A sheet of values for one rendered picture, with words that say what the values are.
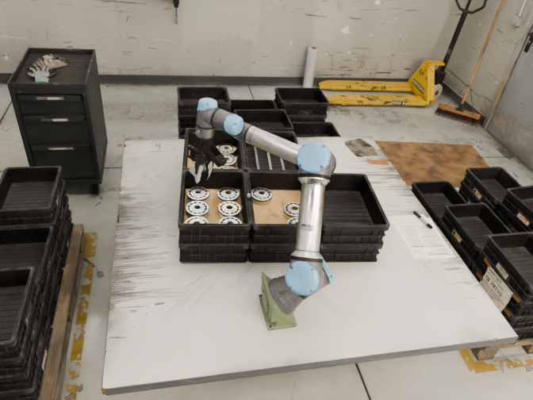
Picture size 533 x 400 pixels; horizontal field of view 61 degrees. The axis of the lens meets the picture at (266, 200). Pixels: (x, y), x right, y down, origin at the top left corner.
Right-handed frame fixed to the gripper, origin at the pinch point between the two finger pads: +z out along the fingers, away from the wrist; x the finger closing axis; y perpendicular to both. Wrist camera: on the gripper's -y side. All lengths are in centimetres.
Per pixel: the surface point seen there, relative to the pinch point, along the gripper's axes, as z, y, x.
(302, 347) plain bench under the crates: 32, -72, 15
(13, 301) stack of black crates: 59, 40, 68
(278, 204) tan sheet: 13.7, -21.5, -30.6
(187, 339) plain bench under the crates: 35, -39, 41
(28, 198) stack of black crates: 55, 104, 27
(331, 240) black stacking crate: 12, -54, -26
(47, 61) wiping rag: 10, 182, -33
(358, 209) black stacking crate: 11, -51, -56
